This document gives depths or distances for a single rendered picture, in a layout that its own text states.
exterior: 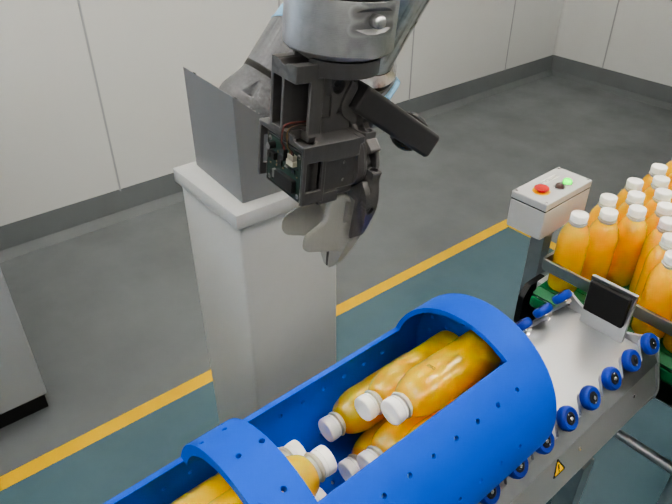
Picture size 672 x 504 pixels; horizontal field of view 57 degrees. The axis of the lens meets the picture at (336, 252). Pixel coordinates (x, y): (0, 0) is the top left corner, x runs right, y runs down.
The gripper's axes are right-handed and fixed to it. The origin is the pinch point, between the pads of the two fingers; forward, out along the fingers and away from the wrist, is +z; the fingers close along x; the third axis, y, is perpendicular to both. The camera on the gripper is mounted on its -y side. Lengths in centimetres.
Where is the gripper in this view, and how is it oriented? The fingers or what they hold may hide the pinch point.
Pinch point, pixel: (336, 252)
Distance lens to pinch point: 61.6
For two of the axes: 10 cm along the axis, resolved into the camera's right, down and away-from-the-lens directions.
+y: -8.1, 2.6, -5.3
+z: -0.9, 8.4, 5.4
